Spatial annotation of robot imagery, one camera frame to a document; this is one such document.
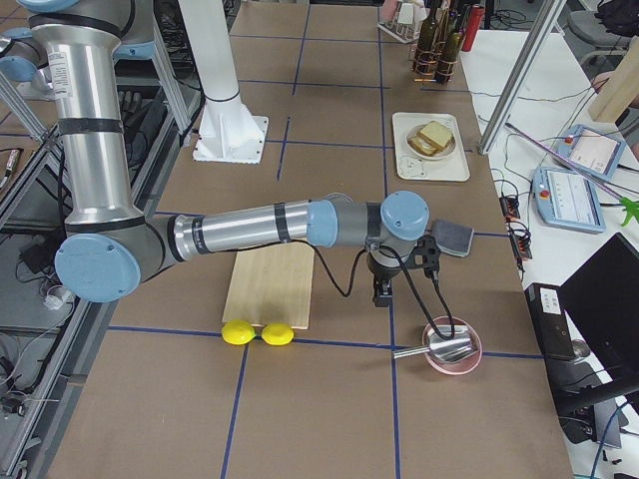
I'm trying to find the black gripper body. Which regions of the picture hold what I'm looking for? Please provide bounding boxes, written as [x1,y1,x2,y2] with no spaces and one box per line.
[366,248,401,307]

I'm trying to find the bread slice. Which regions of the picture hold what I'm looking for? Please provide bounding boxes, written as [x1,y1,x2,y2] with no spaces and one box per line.
[407,134,454,156]
[416,121,453,151]

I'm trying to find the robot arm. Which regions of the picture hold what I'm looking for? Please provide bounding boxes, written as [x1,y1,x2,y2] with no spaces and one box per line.
[24,1,429,303]

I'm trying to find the cream bear tray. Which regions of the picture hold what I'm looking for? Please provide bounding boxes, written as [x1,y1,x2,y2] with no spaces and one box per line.
[391,112,470,182]

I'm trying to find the grey folded cloth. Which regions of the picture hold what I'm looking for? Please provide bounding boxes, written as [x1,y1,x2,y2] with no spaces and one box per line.
[431,219,474,257]

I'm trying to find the steel scoop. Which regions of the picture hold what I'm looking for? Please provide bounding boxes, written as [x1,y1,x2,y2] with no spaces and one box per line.
[392,325,479,364]

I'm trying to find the wooden cutting board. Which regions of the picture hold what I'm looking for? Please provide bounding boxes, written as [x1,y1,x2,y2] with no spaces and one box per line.
[223,242,315,329]

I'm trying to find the yellow lemon right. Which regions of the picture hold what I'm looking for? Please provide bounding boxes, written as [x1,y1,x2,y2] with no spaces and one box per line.
[262,323,295,346]

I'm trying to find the yellow lemon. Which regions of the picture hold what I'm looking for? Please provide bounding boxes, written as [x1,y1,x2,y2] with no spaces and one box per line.
[262,323,295,346]
[221,319,257,345]

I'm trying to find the pink bowl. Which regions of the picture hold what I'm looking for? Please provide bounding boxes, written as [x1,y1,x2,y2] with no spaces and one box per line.
[421,316,483,375]

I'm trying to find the yellow lemon left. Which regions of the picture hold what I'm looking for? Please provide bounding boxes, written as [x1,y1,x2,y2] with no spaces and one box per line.
[221,319,257,345]

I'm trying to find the teach pendant near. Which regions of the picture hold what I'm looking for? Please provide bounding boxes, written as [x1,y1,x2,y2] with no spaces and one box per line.
[532,167,606,234]

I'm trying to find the teach pendant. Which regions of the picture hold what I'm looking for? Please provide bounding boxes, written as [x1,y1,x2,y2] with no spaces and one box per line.
[532,167,606,234]
[556,124,627,181]

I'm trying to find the black laptop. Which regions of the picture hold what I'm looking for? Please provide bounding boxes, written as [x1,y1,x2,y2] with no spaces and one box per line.
[555,233,638,415]

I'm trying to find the dark wine bottle lower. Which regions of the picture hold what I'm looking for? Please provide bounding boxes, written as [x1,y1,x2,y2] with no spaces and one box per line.
[435,12,463,84]

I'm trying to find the dark wine bottle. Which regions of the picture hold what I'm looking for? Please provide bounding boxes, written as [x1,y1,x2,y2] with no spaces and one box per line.
[413,0,440,74]
[435,12,463,84]

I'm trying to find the dark wine bottle upper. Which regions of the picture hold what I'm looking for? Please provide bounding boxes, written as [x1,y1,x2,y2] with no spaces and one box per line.
[413,0,440,74]

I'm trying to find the teach pendant far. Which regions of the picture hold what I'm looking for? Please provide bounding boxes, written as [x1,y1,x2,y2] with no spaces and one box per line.
[556,124,627,181]

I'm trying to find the red bottle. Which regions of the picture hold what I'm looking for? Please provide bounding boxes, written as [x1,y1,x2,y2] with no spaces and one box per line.
[461,4,485,52]

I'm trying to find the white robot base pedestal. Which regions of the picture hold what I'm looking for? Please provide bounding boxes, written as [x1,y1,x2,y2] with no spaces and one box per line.
[179,0,269,165]

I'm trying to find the copper wire bottle rack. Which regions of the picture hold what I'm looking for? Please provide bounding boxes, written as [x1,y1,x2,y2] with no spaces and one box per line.
[410,41,458,84]

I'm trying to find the aluminium frame post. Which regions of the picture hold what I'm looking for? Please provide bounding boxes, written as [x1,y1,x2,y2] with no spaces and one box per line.
[478,0,567,155]

